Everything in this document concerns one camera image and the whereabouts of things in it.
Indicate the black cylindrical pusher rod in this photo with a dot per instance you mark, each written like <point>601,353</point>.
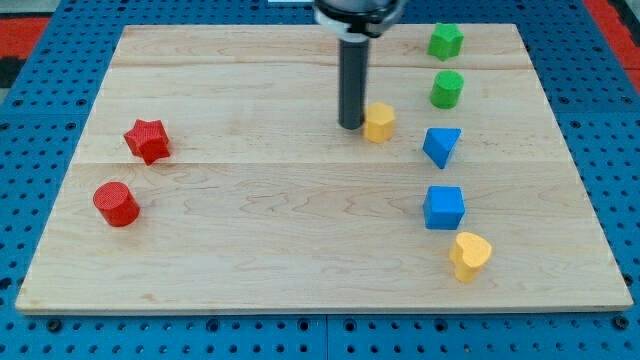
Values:
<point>353,66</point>

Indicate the yellow hexagon block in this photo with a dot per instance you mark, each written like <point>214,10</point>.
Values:
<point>379,122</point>

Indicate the blue triangle block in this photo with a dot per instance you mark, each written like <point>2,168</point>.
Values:
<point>439,143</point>

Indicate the green star block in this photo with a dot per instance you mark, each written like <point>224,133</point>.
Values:
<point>446,41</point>

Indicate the green cylinder block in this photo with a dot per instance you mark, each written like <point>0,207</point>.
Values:
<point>446,89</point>

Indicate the blue cube block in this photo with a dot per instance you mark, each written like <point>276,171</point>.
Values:
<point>443,207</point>

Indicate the wooden board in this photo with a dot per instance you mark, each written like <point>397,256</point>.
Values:
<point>267,206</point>

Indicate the red star block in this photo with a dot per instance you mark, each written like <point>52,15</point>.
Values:
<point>148,140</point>

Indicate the yellow heart block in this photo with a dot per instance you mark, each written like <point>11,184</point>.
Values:
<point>469,253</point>

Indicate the red cylinder block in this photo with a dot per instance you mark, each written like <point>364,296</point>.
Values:
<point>116,204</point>

